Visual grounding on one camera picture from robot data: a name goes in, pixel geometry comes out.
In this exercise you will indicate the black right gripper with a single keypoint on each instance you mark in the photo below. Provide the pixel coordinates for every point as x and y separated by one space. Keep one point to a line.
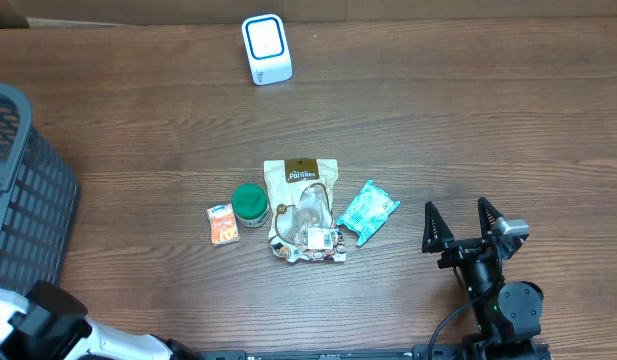
437 233

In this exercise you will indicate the teal wet wipes pack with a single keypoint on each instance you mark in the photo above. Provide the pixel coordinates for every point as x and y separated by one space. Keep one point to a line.
368 212

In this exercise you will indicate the brown Pantree snack pouch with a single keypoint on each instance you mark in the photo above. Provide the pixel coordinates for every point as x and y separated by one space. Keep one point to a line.
300 193

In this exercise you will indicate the green lid jar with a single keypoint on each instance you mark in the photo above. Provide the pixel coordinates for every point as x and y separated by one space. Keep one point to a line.
250 205

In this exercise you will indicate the orange Kleenex tissue pack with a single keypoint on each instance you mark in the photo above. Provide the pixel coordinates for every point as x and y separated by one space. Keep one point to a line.
223 226

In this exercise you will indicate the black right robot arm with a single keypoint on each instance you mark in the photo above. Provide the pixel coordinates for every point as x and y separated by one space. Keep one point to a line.
507 314

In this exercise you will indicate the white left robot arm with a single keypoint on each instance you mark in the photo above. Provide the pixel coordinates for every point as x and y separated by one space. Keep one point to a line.
50 323

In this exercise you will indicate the white barcode scanner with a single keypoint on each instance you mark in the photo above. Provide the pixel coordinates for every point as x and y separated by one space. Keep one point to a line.
267 49

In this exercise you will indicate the grey plastic mesh basket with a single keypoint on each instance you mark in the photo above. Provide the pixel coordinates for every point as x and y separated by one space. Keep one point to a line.
39 195

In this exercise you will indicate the brown cardboard backdrop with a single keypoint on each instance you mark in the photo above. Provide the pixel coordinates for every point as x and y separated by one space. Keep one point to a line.
29 13

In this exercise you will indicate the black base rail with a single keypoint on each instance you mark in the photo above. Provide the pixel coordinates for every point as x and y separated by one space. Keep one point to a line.
418 352

